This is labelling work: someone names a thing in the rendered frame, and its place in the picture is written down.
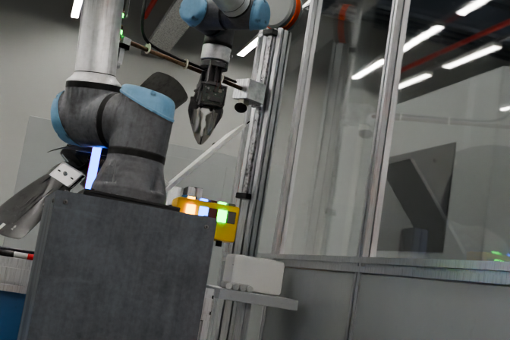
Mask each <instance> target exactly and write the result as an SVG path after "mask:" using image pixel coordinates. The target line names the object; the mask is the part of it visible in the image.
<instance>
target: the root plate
mask: <svg viewBox="0 0 510 340"><path fill-rule="evenodd" d="M58 169H59V170H61V171H58ZM63 172H67V173H68V175H66V176H64V175H63ZM49 175H51V176H52V177H53V178H55V179H57V180H58V181H60V182H61V183H63V184H65V185H66V186H68V187H70V186H71V185H72V184H74V183H75V182H76V181H77V180H78V179H79V178H80V177H81V176H82V175H83V174H82V172H80V171H78V170H77V169H75V168H74V167H72V166H70V165H69V164H67V163H66V162H63V163H61V164H60V165H59V166H58V167H57V168H56V169H54V170H53V171H52V172H51V173H50V174H49ZM71 177H72V178H73V180H72V179H71Z"/></svg>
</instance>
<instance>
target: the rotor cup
mask: <svg viewBox="0 0 510 340"><path fill-rule="evenodd" d="M75 153H76V150H70V149H62V150H61V151H60V154H61V156H62V154H63V155H64V156H65V158H66V159H67V160H68V164H69V165H70V166H72V167H74V168H75V169H77V170H78V171H80V172H82V173H83V174H84V179H83V180H82V181H81V182H80V186H81V187H82V188H84V187H85V182H86V178H87V171H88V167H89V162H90V161H89V160H88V156H80V155H76V154H75ZM62 157H63V156H62ZM63 158H64V157H63ZM65 158H64V160H65V161H66V162H67V160H66V159H65ZM104 162H105V160H104V159H100V161H99V169H98V173H99V170H100V169H101V168H102V165H103V163H104ZM98 173H97V174H98Z"/></svg>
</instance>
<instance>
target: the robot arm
mask: <svg viewBox="0 0 510 340"><path fill-rule="evenodd" d="M123 7H124V0H83V3H82V9H81V16H80V29H79V36H78V44H77V57H76V64H75V71H74V73H73V75H71V76H70V77H69V78H68V79H67V80H66V85H65V90H63V91H61V92H60V93H58V94H57V95H56V98H54V99H53V102H52V106H51V121H52V126H53V128H54V130H55V132H56V133H57V135H58V137H59V138H60V139H61V140H63V141H64V142H66V143H68V144H70V145H76V146H80V147H96V148H105V149H109V150H108V153H107V157H106V160H105V162H104V163H103V165H102V168H101V169H100V170H99V173H98V174H97V176H96V178H95V179H94V181H93V183H92V185H91V188H92V189H95V190H98V191H102V192H106V193H110V194H117V195H121V196H125V197H131V198H135V199H139V200H146V201H150V202H154V203H161V204H166V198H167V197H166V190H165V178H164V165H165V159H166V154H167V150H168V143H169V139H170V135H171V131H172V124H173V122H174V121H175V120H174V114H175V103H174V101H173V100H172V99H170V98H169V97H167V96H166V95H163V94H161V93H158V92H156V91H154V90H150V89H147V88H145V87H139V86H136V85H132V84H124V85H121V84H120V83H119V82H118V81H117V80H116V77H115V76H116V69H117V62H118V49H119V42H120V35H121V21H122V14H123ZM179 14H180V16H181V19H182V20H183V21H184V22H186V23H187V24H188V25H189V26H190V27H193V28H195V29H196V30H198V31H200V32H201V33H203V34H204V35H205V36H204V41H203V48H202V53H201V58H200V60H201V64H200V67H201V68H203V69H205V70H207V71H202V73H201V75H200V79H199V82H198V84H197V88H196V89H195V90H194V92H195V94H194V96H191V97H190V102H189V105H188V115H189V119H190V124H191V127H192V131H193V134H194V138H195V140H196V141H197V143H198V144H200V145H202V144H203V143H205V142H206V141H207V140H208V139H209V137H210V135H211V134H212V132H213V131H214V129H215V127H216V125H217V124H218V123H219V121H220V119H221V118H222V115H223V106H225V98H226V93H227V89H228V86H224V85H222V84H221V79H222V72H226V71H228V65H229V61H230V58H232V57H233V55H232V54H230V53H231V48H232V44H233V39H234V34H235V30H250V31H252V30H263V29H265V28H266V27H267V26H268V24H269V20H270V7H269V4H268V2H267V1H266V0H183V1H182V3H181V5H180V8H179ZM201 108H206V109H209V110H210V111H211V113H209V114H207V115H206V118H205V121H206V126H205V128H204V129H203V136H201V135H200V130H201V125H200V123H201V121H202V119H203V113H202V112H201V111H200V109H201Z"/></svg>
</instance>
